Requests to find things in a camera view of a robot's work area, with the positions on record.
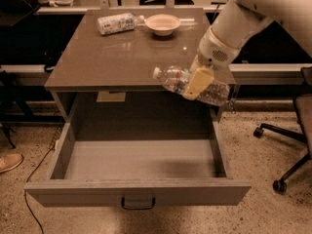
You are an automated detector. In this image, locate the black drawer handle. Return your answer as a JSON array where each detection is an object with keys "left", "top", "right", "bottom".
[{"left": 121, "top": 197, "right": 156, "bottom": 211}]

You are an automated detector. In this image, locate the open grey top drawer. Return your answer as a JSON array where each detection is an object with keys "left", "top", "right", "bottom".
[{"left": 25, "top": 118, "right": 251, "bottom": 208}]

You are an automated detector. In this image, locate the grey cabinet with top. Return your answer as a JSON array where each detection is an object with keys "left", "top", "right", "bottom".
[{"left": 45, "top": 8, "right": 224, "bottom": 125}]

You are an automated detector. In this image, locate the white paper label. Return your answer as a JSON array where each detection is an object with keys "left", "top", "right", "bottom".
[{"left": 97, "top": 92, "right": 126, "bottom": 102}]

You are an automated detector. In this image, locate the white labelled plastic bottle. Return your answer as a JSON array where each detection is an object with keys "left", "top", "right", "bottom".
[{"left": 97, "top": 13, "right": 144, "bottom": 36}]

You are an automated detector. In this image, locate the black office chair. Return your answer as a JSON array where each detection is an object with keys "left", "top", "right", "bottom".
[{"left": 253, "top": 66, "right": 312, "bottom": 194}]

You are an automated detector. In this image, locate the black floor cable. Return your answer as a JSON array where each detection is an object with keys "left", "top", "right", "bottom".
[{"left": 24, "top": 114, "right": 66, "bottom": 234}]

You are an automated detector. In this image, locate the white paper bowl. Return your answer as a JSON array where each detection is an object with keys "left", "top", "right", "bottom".
[{"left": 145, "top": 14, "right": 180, "bottom": 36}]

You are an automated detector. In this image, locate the tan shoe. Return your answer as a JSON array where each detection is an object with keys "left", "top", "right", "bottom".
[{"left": 0, "top": 153, "right": 23, "bottom": 173}]

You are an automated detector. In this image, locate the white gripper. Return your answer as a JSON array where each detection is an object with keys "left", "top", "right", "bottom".
[{"left": 182, "top": 27, "right": 242, "bottom": 100}]

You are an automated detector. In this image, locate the clear plastic water bottle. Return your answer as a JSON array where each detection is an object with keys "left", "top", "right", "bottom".
[{"left": 153, "top": 66, "right": 230, "bottom": 106}]

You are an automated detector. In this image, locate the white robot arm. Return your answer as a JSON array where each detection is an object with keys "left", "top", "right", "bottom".
[{"left": 182, "top": 0, "right": 312, "bottom": 100}]

